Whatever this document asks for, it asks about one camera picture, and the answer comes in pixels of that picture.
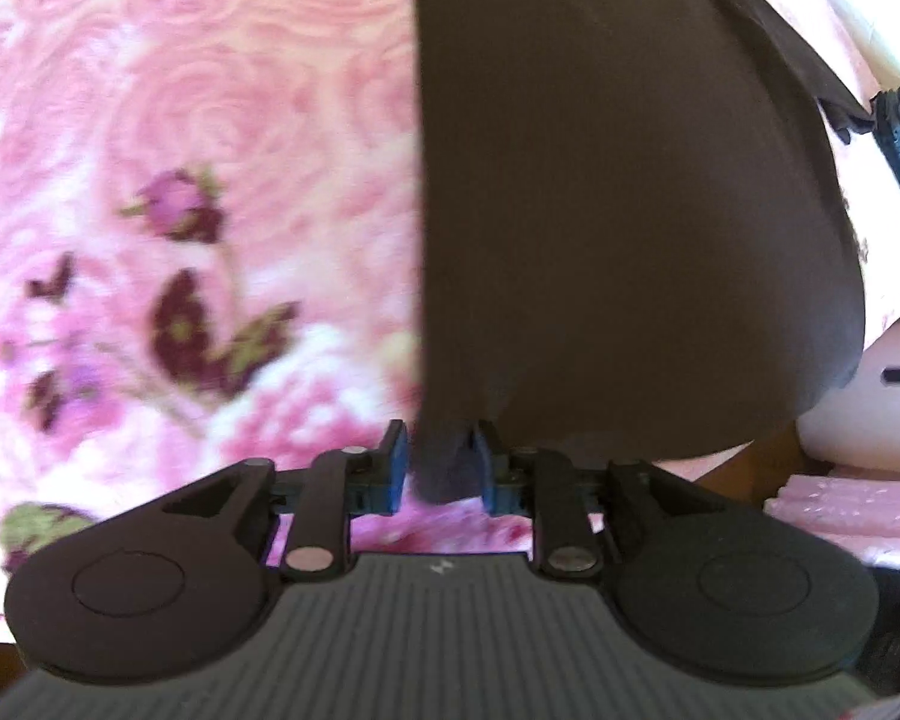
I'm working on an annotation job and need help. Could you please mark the pink patterned cloth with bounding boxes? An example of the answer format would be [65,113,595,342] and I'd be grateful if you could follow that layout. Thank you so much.
[763,471,900,542]

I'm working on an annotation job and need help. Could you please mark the wooden bed frame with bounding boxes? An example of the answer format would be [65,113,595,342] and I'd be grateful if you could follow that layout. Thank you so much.
[686,426,805,507]

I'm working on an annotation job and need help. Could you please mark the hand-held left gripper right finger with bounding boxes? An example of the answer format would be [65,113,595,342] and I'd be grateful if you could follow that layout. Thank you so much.
[471,420,721,580]

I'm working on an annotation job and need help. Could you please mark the pink floral blanket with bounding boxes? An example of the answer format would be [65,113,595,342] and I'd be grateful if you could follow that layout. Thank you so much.
[0,0,900,646]

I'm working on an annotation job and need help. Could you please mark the white pillow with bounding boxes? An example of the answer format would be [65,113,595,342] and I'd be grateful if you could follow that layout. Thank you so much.
[793,306,900,482]

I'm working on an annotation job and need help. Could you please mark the dark brown garment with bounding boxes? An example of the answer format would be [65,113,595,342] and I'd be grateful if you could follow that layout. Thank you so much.
[409,0,875,505]

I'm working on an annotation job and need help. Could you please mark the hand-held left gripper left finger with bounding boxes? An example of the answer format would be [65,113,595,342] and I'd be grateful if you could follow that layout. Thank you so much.
[161,420,410,583]

